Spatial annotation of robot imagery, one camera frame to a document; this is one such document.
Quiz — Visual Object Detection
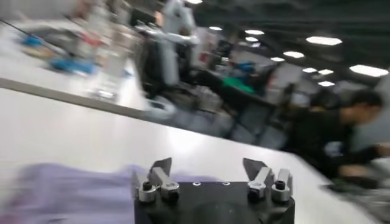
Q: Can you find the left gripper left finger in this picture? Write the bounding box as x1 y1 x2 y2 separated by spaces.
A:
131 157 180 204

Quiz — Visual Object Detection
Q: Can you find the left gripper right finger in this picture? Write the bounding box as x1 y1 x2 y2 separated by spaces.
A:
243 158 294 203

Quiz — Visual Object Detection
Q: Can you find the purple t-shirt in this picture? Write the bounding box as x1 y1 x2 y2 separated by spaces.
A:
0 163 220 224

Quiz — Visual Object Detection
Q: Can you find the person in black clothes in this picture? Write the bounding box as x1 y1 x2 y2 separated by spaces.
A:
283 89 390 185

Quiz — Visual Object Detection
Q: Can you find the black table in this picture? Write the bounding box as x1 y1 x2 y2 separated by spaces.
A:
194 68 277 147

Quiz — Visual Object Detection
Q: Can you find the green cloth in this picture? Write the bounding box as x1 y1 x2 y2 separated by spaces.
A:
222 75 257 94

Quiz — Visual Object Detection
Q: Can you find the blue plastic bin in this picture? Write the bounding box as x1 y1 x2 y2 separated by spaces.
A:
236 61 257 74

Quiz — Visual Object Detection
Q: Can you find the white wheeled humanoid robot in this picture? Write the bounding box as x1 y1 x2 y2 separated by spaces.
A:
146 0 199 122

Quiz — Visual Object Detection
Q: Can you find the clear unlabelled water bottle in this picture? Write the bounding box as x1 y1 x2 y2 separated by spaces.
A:
93 30 130 102

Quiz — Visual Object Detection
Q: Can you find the blue snack packet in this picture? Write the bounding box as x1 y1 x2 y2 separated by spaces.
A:
19 35 43 48
48 57 98 75

